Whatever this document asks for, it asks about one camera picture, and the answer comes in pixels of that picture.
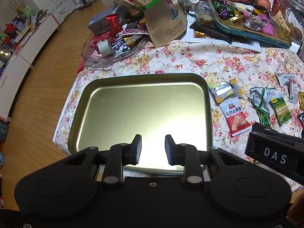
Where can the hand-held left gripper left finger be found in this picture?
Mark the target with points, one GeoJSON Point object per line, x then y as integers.
{"type": "Point", "coordinates": [137, 150]}

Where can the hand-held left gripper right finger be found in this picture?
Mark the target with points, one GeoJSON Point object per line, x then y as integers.
{"type": "Point", "coordinates": [169, 150]}

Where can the gold metal tray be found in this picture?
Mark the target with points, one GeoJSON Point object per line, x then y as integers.
{"type": "Point", "coordinates": [142, 114]}

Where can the white panda snack packet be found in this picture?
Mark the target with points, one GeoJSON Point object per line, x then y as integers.
{"type": "Point", "coordinates": [301, 120]}

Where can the green yellow pea packet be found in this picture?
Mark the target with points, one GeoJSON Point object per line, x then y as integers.
{"type": "Point", "coordinates": [280, 109]}

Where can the red snack packet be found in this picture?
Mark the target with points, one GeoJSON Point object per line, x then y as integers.
{"type": "Point", "coordinates": [234, 118]}

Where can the green white triangular packet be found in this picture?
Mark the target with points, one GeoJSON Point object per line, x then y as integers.
{"type": "Point", "coordinates": [258, 97]}

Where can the white pink stick packet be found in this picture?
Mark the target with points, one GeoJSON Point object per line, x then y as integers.
{"type": "Point", "coordinates": [293, 92]}

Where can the grey white snack packet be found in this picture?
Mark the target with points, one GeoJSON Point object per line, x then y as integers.
{"type": "Point", "coordinates": [286, 78]}

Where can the silver yellow snack packet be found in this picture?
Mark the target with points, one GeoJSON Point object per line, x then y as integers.
{"type": "Point", "coordinates": [224, 91]}

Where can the floral tablecloth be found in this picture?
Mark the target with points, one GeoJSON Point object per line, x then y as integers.
{"type": "Point", "coordinates": [190, 59]}

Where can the clear glass dish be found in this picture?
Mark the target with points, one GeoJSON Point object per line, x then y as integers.
{"type": "Point", "coordinates": [99, 61]}

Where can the black white snack packet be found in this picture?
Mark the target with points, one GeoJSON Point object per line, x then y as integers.
{"type": "Point", "coordinates": [121, 48]}

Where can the tape roll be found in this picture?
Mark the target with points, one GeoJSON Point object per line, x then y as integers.
{"type": "Point", "coordinates": [105, 48]}

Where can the teal gold candy tray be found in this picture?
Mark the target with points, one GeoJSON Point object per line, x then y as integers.
{"type": "Point", "coordinates": [261, 39]}

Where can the red white patterned packet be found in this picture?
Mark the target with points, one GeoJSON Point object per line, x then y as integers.
{"type": "Point", "coordinates": [134, 32]}

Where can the kraft bag with sun logo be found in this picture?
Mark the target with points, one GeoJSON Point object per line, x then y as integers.
{"type": "Point", "coordinates": [163, 28]}

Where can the pink snack packet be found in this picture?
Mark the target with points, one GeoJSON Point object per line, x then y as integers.
{"type": "Point", "coordinates": [268, 28]}

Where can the long black packet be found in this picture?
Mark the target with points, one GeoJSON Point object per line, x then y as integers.
{"type": "Point", "coordinates": [213, 32]}

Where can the red foil packet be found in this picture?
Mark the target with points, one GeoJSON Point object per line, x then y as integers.
{"type": "Point", "coordinates": [114, 23]}

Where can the grey cardboard box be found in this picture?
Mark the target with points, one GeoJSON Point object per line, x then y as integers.
{"type": "Point", "coordinates": [99, 23]}

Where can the large glass bowl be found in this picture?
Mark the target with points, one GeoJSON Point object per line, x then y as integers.
{"type": "Point", "coordinates": [295, 23]}

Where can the small kraft packet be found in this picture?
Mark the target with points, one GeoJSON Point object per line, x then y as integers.
{"type": "Point", "coordinates": [280, 21]}

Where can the glass cookie jar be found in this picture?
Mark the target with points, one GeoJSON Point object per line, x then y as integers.
{"type": "Point", "coordinates": [204, 13]}

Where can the white cabinet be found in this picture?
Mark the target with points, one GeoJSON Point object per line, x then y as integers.
{"type": "Point", "coordinates": [28, 47]}

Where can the red can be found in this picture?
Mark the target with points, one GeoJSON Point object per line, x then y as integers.
{"type": "Point", "coordinates": [281, 1]}

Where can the metal bowl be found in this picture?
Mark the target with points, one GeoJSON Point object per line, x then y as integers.
{"type": "Point", "coordinates": [5, 53]}

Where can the white frame tray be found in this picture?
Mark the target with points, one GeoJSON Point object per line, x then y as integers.
{"type": "Point", "coordinates": [237, 45]}

